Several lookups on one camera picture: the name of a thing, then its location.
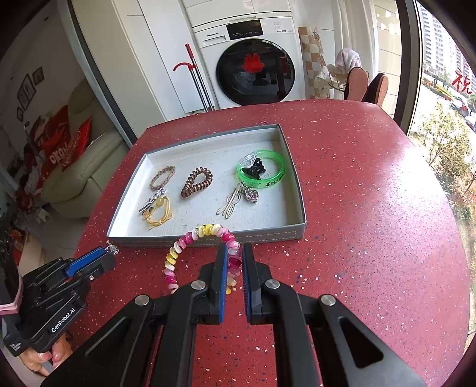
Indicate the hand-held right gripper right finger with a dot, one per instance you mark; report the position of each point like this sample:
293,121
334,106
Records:
246,286

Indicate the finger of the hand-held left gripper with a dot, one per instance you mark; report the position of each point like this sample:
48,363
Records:
89,260

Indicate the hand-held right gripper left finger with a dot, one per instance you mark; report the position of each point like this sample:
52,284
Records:
223,282

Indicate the silver heart pendant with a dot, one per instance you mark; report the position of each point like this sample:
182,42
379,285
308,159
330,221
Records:
112,248
253,195

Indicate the silver flower hair clip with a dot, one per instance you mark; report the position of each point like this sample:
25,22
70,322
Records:
227,206

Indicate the silver star hair clip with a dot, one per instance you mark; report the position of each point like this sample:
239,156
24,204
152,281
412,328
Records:
152,199

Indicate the black claw hair clip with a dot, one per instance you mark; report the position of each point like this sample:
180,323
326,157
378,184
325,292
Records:
256,165

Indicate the grey rectangular tray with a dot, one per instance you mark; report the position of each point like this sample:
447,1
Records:
208,156

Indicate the person's left hand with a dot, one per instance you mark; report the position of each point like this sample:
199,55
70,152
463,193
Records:
59,353

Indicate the cream leather sofa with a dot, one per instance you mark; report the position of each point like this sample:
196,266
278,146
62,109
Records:
85,167

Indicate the red printed cushion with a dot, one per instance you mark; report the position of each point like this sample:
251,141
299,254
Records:
63,149

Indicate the green translucent bangle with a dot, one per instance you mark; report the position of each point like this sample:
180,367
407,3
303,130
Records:
277,163

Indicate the clear plastic hair clip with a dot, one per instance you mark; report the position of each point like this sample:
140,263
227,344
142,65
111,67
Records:
247,158

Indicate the red hooked mop pole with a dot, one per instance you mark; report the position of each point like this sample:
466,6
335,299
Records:
199,82

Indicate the white cabinet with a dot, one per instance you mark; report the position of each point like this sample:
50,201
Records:
148,55

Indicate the red paper door sticker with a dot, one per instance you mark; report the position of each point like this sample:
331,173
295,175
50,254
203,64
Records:
253,63

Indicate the white flower plant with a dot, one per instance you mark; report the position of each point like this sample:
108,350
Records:
329,78

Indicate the white washing machine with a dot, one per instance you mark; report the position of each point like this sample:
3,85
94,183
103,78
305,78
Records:
212,55

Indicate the brown round chair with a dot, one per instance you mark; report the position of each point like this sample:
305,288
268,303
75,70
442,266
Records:
357,83
377,91

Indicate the checkered board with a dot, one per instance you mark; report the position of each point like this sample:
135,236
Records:
312,55

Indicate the pale towel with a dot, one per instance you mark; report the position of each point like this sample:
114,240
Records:
347,57

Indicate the wall picture frame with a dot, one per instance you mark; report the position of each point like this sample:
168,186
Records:
38,75
26,91

